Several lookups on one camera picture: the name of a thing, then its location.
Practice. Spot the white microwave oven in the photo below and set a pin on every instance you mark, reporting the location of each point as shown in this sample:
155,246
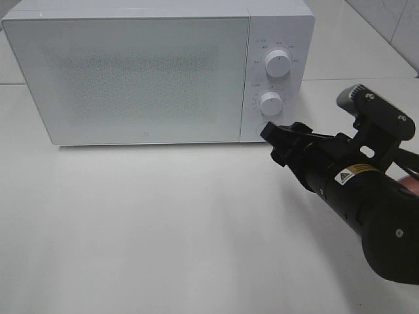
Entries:
272,24

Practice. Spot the pink round plate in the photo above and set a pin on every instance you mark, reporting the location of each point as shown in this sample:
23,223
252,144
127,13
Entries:
410,183

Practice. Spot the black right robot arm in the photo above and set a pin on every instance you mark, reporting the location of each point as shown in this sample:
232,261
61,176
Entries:
380,210

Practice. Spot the upper white power knob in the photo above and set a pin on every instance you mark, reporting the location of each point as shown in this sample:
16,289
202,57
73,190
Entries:
277,63

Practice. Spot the white microwave door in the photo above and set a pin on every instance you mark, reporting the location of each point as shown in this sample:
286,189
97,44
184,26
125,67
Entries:
134,81

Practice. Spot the lower white timer knob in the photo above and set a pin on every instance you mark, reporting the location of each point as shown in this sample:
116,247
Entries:
271,104

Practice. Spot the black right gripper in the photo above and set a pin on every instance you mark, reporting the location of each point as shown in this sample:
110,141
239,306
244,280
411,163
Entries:
315,159

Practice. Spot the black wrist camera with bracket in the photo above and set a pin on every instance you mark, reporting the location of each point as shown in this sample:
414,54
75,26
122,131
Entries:
380,125

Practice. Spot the round white door button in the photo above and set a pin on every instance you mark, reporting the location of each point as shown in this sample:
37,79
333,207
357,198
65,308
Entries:
258,131

